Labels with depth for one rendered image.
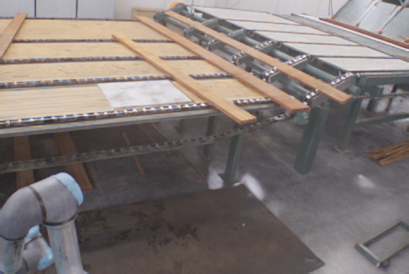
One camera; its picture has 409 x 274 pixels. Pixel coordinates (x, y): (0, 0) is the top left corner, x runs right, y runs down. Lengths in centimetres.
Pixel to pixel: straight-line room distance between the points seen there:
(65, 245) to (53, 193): 20
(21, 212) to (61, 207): 12
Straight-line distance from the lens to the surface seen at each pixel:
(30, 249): 146
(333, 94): 326
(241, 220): 285
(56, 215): 112
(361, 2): 909
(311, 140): 348
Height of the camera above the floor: 183
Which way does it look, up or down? 23 degrees down
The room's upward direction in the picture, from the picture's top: 10 degrees clockwise
